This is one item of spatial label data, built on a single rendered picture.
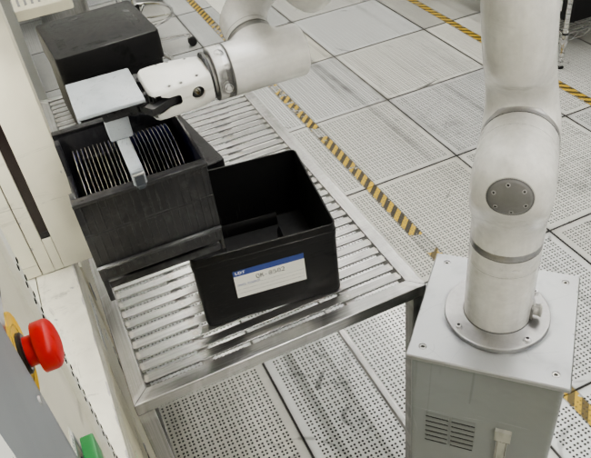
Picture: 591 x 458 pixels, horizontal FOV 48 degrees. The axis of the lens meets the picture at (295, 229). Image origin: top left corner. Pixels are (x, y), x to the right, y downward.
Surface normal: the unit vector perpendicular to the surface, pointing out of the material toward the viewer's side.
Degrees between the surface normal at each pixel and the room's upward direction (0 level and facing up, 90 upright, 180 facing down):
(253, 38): 15
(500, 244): 93
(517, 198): 88
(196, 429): 0
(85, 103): 1
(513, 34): 90
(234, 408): 0
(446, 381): 90
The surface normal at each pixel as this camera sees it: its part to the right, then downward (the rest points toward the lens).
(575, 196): -0.11, -0.76
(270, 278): 0.28, 0.59
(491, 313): -0.42, 0.62
